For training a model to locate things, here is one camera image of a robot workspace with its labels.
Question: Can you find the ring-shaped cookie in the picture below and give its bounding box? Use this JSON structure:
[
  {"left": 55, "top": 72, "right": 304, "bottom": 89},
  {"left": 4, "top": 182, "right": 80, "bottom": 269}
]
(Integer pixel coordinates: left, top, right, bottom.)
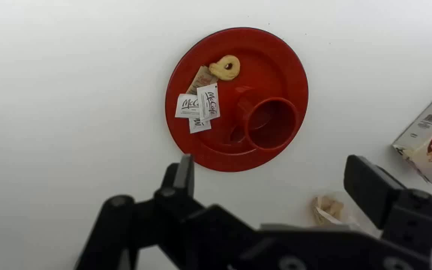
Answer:
[{"left": 206, "top": 54, "right": 241, "bottom": 83}]

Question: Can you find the white cookie box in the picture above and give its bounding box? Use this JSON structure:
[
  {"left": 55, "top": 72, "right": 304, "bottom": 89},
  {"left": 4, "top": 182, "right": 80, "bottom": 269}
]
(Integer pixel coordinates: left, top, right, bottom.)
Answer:
[{"left": 391, "top": 77, "right": 432, "bottom": 185}]

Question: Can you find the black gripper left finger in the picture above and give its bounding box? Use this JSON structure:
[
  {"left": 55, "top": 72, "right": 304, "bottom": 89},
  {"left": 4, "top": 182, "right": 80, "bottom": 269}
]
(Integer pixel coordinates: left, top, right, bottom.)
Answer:
[{"left": 74, "top": 153, "right": 257, "bottom": 270}]

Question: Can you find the red round plate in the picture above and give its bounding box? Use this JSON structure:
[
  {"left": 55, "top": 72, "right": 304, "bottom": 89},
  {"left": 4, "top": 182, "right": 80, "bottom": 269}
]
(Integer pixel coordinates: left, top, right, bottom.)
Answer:
[{"left": 163, "top": 27, "right": 310, "bottom": 173}]

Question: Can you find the white sugar packet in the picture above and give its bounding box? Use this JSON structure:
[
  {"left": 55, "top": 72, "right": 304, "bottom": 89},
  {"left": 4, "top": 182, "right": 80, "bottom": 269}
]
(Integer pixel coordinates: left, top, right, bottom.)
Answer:
[
  {"left": 173, "top": 93, "right": 202, "bottom": 120},
  {"left": 194, "top": 83, "right": 221, "bottom": 125},
  {"left": 187, "top": 114, "right": 212, "bottom": 135}
]

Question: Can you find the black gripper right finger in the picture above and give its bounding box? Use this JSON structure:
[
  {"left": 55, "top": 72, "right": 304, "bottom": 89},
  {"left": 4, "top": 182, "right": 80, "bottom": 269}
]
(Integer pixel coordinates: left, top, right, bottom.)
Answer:
[{"left": 343, "top": 153, "right": 432, "bottom": 252}]

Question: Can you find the red mug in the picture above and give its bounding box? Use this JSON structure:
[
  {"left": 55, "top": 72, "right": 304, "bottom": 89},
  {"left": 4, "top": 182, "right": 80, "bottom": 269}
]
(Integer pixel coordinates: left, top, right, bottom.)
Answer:
[{"left": 229, "top": 86, "right": 299, "bottom": 152}]

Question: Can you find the brown sugar packet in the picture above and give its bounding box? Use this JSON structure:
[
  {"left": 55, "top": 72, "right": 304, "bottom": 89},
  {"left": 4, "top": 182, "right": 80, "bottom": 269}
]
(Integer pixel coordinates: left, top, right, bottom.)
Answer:
[{"left": 185, "top": 66, "right": 215, "bottom": 96}]

